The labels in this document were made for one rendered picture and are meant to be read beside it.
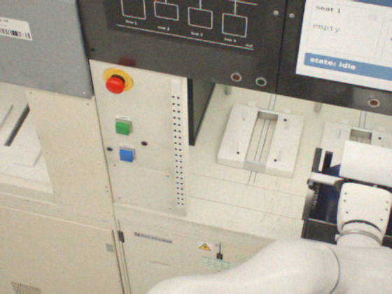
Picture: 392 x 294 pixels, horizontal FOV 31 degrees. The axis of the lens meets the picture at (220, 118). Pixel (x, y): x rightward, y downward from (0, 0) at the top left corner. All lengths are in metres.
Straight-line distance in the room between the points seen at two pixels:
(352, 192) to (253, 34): 0.38
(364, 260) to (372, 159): 0.34
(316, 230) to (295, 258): 0.55
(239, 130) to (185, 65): 0.62
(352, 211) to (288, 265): 0.46
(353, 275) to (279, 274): 0.25
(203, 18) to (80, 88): 0.37
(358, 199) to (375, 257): 0.23
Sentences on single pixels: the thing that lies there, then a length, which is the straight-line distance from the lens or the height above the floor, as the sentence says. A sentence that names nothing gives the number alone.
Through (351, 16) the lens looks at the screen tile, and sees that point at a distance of 1.23.
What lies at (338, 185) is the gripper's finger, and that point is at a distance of 1.46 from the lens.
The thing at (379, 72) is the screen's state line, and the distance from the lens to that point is 1.32.
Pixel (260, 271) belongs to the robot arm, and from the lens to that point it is 0.97.
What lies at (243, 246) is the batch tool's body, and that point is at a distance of 1.88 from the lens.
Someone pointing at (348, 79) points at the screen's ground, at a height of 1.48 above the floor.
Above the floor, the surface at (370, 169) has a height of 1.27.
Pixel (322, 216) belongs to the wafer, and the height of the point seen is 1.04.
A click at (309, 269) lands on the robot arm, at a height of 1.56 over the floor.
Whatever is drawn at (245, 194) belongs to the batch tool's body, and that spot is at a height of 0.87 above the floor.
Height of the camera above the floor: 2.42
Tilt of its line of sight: 49 degrees down
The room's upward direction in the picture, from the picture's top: 2 degrees clockwise
